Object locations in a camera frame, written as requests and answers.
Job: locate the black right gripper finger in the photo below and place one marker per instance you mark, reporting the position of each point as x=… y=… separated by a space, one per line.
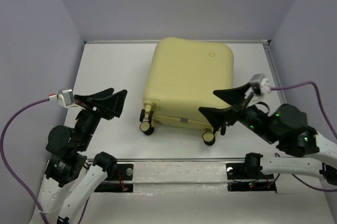
x=219 y=119
x=234 y=98

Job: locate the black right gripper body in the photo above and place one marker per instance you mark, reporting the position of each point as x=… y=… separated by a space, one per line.
x=253 y=119

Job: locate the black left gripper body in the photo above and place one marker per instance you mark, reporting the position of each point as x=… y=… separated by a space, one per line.
x=90 y=117

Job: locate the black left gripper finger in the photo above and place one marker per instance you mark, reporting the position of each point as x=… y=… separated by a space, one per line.
x=99 y=96
x=114 y=104

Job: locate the yellow hard-shell suitcase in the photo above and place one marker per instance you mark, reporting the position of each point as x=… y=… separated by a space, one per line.
x=182 y=77

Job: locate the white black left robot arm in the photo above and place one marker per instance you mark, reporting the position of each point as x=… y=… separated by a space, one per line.
x=58 y=202

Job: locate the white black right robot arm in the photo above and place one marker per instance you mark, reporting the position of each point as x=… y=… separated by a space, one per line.
x=308 y=152

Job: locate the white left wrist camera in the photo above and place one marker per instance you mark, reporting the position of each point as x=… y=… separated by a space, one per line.
x=64 y=98

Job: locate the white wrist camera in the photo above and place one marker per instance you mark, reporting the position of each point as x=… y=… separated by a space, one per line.
x=259 y=83
x=64 y=98

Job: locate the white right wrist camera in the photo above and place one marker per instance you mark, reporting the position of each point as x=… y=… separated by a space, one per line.
x=259 y=83

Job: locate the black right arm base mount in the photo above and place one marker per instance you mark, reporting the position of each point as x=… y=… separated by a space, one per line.
x=239 y=181

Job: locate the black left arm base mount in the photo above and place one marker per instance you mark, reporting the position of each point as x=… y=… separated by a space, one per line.
x=119 y=182

